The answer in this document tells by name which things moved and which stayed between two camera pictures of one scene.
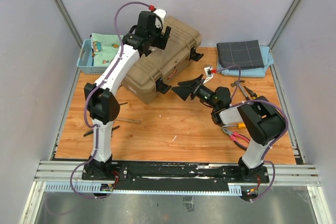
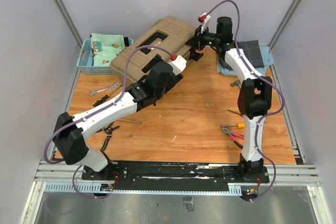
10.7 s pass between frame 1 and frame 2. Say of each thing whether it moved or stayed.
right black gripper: moved
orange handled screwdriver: stayed
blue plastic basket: stayed
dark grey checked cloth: stayed
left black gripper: moved
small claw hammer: stayed
